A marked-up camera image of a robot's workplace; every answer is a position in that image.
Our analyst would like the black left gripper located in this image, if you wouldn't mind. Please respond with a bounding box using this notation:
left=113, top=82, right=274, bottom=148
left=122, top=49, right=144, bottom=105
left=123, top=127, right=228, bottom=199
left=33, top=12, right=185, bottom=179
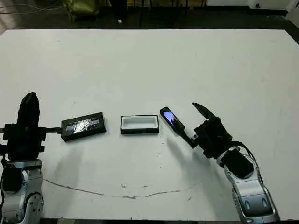
left=0, top=92, right=62, bottom=161

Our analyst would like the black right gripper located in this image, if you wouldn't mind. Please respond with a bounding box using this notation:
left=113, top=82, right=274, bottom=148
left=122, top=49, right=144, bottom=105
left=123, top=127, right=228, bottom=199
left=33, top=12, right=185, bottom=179
left=179, top=102, right=234, bottom=160

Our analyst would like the black slim camera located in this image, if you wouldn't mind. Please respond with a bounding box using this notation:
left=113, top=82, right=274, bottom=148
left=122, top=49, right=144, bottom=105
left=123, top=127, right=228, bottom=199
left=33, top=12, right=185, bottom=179
left=160, top=106, right=186, bottom=136

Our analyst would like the black box lid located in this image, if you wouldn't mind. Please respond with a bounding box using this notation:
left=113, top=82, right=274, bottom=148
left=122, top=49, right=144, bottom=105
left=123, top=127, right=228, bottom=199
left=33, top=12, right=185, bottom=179
left=61, top=112, right=107, bottom=142

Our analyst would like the black box base white insert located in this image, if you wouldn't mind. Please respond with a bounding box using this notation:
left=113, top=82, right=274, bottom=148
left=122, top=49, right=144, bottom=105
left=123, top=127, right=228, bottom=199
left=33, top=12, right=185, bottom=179
left=121, top=114, right=160, bottom=135

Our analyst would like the white box with black knob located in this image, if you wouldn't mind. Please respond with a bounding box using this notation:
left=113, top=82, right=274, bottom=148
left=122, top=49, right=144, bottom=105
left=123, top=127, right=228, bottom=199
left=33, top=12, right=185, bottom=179
left=248, top=0, right=290, bottom=10

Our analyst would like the green woven bag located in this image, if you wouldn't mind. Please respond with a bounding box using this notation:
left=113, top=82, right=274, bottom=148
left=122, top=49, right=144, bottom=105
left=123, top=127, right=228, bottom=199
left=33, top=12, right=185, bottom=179
left=63, top=0, right=99, bottom=23

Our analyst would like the black upright stand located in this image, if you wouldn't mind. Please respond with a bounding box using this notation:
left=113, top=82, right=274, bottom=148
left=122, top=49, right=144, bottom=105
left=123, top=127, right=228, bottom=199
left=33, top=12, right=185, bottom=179
left=113, top=0, right=128, bottom=22

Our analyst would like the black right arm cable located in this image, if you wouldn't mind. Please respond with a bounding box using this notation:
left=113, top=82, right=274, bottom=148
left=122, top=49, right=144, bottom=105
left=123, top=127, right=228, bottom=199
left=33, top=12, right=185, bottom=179
left=235, top=142, right=263, bottom=185

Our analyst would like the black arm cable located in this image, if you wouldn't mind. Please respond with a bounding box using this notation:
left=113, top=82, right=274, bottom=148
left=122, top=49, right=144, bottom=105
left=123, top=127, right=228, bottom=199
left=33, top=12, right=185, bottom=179
left=235, top=142, right=263, bottom=185
left=0, top=158, right=7, bottom=208

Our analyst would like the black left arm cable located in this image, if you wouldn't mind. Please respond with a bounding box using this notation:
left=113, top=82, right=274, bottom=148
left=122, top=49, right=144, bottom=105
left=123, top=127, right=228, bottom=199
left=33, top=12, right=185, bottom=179
left=0, top=158, right=7, bottom=208

